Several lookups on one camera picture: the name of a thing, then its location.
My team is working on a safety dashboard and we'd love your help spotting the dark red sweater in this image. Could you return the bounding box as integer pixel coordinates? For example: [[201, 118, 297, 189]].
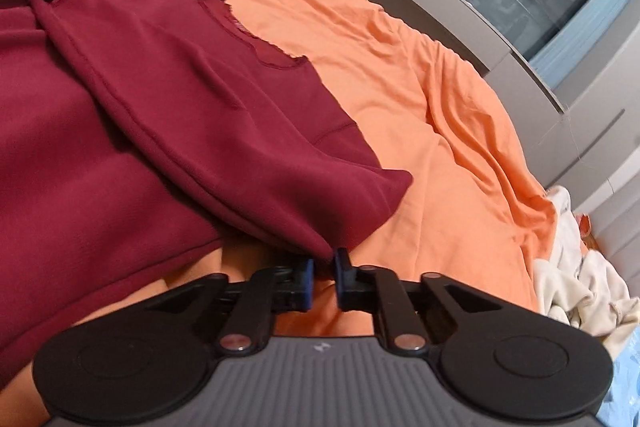
[[1, 0, 412, 381]]

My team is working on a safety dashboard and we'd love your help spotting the light blue curtain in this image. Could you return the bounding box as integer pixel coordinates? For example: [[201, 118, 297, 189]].
[[529, 0, 631, 90]]

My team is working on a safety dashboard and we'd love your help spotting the grey wall cabinet unit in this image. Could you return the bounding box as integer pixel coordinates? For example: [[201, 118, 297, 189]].
[[274, 0, 640, 287]]

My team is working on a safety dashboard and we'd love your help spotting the light blue garment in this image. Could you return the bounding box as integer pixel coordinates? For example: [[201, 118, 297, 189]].
[[597, 335, 639, 427]]

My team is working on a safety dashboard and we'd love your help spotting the orange bed sheet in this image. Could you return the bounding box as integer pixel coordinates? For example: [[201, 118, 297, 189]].
[[0, 0, 559, 427]]

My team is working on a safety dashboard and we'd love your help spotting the cream white garment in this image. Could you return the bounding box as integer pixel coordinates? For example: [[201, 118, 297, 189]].
[[533, 185, 639, 359]]

